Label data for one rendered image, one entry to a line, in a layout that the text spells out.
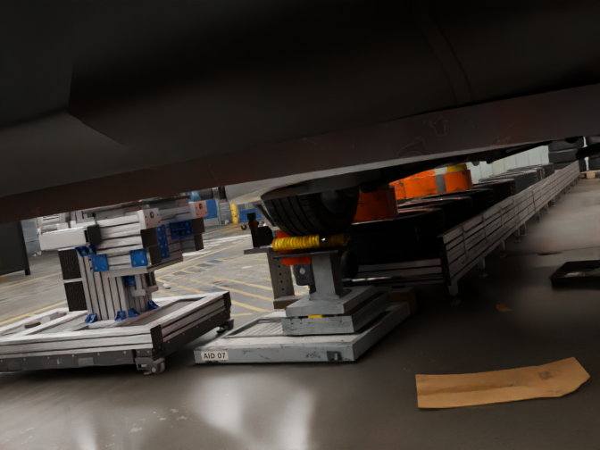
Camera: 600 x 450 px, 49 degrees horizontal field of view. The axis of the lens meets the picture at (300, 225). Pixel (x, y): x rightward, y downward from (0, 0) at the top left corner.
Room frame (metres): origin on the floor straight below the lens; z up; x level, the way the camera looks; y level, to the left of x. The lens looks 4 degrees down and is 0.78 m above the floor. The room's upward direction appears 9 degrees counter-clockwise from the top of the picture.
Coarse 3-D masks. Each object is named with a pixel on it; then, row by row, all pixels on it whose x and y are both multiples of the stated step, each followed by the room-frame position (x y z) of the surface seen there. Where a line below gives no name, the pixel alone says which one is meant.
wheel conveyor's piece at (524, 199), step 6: (522, 192) 5.97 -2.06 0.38; (528, 192) 6.26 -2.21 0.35; (516, 198) 5.63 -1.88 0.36; (522, 198) 5.91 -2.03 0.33; (528, 198) 6.20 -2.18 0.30; (522, 204) 5.87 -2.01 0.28; (528, 204) 6.12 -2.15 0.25; (522, 210) 5.87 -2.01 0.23; (528, 210) 6.09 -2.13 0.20; (534, 210) 6.48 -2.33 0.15; (522, 216) 5.79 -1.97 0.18; (528, 216) 6.06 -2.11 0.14; (522, 222) 5.75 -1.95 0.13; (522, 228) 5.84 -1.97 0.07; (522, 234) 5.89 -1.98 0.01
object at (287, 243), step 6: (318, 234) 2.98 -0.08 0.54; (276, 240) 3.07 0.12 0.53; (282, 240) 3.05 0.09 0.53; (288, 240) 3.03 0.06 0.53; (294, 240) 3.02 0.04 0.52; (300, 240) 3.00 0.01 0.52; (306, 240) 2.99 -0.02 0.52; (312, 240) 2.97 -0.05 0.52; (318, 240) 2.96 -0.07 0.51; (324, 240) 2.97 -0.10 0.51; (270, 246) 3.10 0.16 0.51; (276, 246) 3.06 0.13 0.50; (282, 246) 3.05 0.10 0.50; (288, 246) 3.03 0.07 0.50; (294, 246) 3.03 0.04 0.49; (300, 246) 3.02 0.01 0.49; (306, 246) 3.00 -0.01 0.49; (312, 246) 2.99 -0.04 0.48
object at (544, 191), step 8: (568, 168) 10.34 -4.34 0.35; (576, 168) 11.74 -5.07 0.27; (552, 176) 8.23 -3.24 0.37; (560, 176) 9.08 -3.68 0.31; (568, 176) 10.29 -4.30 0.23; (576, 176) 11.52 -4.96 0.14; (536, 184) 6.83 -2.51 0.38; (544, 184) 7.42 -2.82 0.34; (552, 184) 8.10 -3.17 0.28; (560, 184) 8.95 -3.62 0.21; (568, 184) 10.00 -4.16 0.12; (536, 192) 6.83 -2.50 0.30; (544, 192) 7.32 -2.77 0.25; (552, 192) 8.00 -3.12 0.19; (560, 192) 8.83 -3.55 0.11; (536, 200) 6.71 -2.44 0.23; (544, 200) 7.23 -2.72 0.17; (552, 200) 8.13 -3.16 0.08; (560, 200) 8.79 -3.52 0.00; (536, 208) 6.64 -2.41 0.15; (544, 208) 7.45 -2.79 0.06; (536, 216) 6.76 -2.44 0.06
